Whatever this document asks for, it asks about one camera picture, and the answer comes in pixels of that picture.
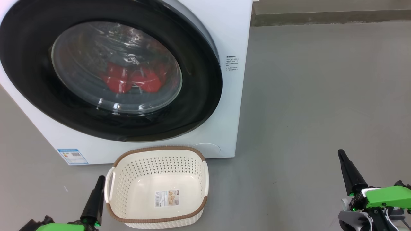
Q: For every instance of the cream perforated basket brown rim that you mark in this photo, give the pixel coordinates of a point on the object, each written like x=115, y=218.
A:
x=160, y=170

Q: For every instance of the black round glass washer door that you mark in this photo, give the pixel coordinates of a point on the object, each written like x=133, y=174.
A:
x=29, y=48

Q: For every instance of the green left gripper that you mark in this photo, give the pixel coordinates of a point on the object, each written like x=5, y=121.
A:
x=61, y=227

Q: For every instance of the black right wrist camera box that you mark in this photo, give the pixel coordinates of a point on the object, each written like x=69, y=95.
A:
x=404, y=185

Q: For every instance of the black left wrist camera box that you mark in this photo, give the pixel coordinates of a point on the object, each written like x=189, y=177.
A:
x=40, y=224

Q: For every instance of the blue energy label sticker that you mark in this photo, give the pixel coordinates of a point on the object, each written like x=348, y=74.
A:
x=73, y=156

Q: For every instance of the white front-load washing machine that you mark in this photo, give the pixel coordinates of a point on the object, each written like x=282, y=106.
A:
x=231, y=29

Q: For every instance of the red and white garment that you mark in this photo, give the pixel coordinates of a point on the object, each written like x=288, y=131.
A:
x=144, y=81

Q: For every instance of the paper product label sticker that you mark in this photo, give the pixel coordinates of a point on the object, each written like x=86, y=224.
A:
x=167, y=198

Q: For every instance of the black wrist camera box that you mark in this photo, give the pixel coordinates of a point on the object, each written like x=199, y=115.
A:
x=40, y=224
x=404, y=185

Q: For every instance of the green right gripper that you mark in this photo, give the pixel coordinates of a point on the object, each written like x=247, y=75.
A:
x=391, y=197

